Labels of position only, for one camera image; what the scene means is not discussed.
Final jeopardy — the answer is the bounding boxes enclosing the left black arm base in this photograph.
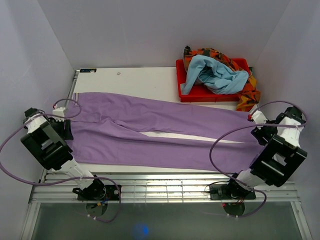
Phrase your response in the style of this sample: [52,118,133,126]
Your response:
[76,184,123,202]

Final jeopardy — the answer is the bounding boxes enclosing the light blue trousers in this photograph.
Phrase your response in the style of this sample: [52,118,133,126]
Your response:
[180,55,249,95]

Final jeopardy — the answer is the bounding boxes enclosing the red plastic bin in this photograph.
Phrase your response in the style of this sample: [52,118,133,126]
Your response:
[176,58,247,103]

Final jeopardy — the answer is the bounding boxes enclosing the aluminium rail frame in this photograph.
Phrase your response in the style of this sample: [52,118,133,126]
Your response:
[21,69,313,240]

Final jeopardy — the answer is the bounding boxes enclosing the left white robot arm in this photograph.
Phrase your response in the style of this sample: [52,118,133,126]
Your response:
[20,108,107,201]

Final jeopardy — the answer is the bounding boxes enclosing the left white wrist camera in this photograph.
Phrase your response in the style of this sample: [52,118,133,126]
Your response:
[52,106,66,122]

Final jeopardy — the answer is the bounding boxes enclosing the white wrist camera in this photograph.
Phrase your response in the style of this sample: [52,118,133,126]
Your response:
[248,110,268,124]
[52,106,66,122]

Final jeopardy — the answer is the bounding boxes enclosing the black label sticker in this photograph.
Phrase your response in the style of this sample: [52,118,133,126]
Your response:
[79,68,97,73]

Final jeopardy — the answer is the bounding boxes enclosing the orange camouflage trousers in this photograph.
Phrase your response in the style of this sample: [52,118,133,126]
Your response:
[182,46,261,112]

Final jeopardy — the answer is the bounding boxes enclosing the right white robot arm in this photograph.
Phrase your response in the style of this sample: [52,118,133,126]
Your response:
[225,106,308,199]

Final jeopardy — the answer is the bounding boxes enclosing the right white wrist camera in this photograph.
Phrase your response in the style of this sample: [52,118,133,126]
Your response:
[248,110,268,124]

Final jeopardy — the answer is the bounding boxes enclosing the purple cable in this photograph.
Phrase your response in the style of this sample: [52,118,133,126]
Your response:
[201,100,309,219]
[0,98,123,223]

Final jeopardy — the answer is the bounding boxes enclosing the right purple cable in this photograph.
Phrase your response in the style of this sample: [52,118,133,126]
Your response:
[201,100,309,219]

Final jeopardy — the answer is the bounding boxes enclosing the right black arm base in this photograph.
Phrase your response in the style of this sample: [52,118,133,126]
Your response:
[204,184,256,200]

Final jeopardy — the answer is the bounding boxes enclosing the purple trousers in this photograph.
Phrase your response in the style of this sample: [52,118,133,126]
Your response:
[66,92,262,173]

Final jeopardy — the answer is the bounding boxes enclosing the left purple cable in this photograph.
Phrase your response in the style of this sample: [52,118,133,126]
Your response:
[0,98,123,223]

